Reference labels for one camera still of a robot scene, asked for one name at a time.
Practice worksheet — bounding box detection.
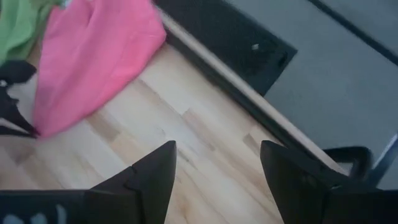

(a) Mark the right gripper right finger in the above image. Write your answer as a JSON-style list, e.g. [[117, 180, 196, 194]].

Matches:
[[259, 139, 340, 224]]

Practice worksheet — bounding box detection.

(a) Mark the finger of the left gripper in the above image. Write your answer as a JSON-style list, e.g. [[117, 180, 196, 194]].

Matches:
[[0, 90, 40, 139], [0, 60, 38, 86]]

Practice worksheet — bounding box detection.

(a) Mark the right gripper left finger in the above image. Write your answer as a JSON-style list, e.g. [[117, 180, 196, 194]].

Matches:
[[84, 140, 178, 224]]

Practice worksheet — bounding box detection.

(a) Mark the green microfiber towel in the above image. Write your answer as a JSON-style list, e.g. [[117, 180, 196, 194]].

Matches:
[[0, 0, 65, 66]]

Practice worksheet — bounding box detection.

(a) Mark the pink microfiber towel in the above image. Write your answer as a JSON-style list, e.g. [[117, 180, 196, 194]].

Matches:
[[32, 0, 167, 138]]

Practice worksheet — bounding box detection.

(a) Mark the black loop handle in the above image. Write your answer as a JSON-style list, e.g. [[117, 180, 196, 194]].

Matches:
[[322, 146, 374, 182]]

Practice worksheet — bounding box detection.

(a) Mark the black aluminium table frame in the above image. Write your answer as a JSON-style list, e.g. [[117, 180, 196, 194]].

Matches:
[[163, 29, 330, 170]]

